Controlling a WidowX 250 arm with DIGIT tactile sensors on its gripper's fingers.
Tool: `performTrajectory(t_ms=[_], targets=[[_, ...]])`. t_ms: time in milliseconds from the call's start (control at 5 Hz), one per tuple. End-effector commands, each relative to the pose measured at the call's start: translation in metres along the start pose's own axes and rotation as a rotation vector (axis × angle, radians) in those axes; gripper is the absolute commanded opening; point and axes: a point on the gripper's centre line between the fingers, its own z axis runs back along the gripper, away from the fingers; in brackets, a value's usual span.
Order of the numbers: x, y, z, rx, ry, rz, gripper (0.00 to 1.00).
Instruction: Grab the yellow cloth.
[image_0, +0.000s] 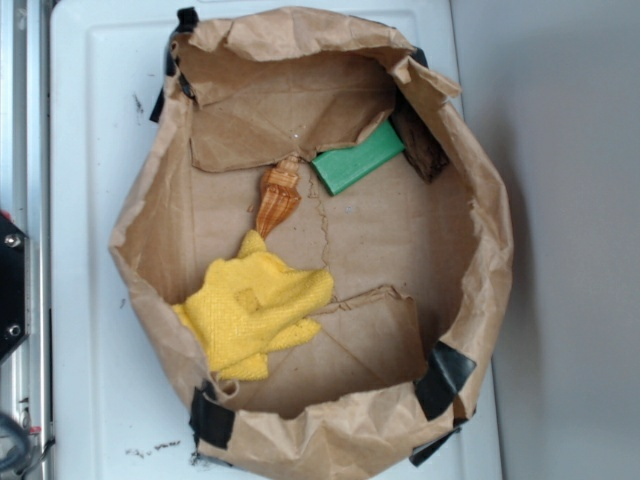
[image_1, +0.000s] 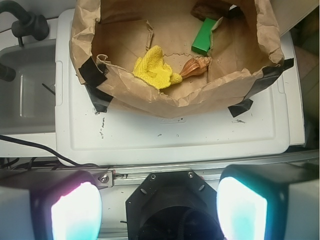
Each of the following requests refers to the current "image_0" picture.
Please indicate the yellow cloth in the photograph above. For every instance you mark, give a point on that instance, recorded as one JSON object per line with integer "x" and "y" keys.
{"x": 252, "y": 305}

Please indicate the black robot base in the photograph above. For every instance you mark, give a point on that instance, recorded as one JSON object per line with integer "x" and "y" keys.
{"x": 15, "y": 286}

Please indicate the brown paper bag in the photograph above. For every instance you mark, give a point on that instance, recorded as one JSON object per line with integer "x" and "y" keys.
{"x": 422, "y": 271}

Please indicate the orange wooden spinning top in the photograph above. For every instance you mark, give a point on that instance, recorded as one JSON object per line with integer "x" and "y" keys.
{"x": 279, "y": 195}

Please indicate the green block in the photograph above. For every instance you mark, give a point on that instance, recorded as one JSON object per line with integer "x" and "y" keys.
{"x": 339, "y": 169}

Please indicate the dark brown wooden block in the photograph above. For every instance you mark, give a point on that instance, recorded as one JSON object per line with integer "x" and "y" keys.
{"x": 422, "y": 149}

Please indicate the metal rail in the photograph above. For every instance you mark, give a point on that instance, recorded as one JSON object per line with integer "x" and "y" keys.
{"x": 26, "y": 391}

